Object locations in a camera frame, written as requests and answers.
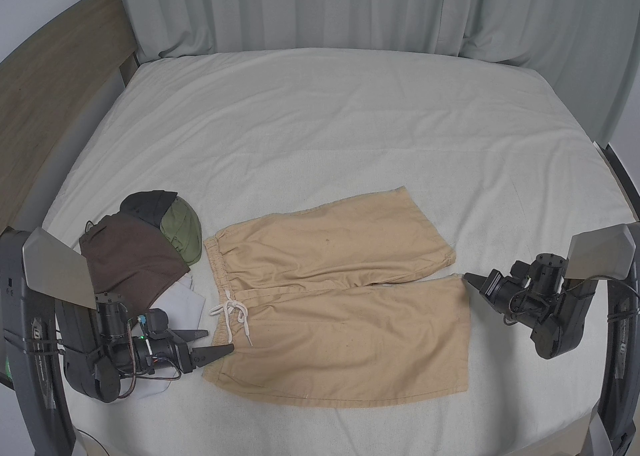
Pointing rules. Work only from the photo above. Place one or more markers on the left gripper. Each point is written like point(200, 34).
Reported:
point(162, 356)

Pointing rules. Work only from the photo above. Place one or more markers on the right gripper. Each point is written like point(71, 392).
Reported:
point(505, 294)

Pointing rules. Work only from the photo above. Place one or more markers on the beige shorts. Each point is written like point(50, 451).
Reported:
point(325, 294)

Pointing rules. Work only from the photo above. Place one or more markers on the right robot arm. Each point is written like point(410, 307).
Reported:
point(560, 324)

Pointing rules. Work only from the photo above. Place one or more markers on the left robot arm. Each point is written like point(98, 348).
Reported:
point(80, 349)

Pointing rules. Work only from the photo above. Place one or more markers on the white garment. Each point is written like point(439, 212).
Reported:
point(185, 301)

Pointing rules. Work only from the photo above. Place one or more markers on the brown garment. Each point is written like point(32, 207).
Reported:
point(130, 259)

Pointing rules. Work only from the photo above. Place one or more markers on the green garment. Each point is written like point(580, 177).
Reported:
point(182, 229)

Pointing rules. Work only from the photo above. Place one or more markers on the black garment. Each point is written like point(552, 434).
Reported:
point(145, 204)

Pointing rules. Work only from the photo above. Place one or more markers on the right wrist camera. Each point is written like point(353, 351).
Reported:
point(520, 271)

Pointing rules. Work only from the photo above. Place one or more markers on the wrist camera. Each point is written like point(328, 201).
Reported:
point(156, 321)
point(520, 271)

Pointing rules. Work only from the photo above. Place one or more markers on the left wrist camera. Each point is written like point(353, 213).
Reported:
point(156, 321)

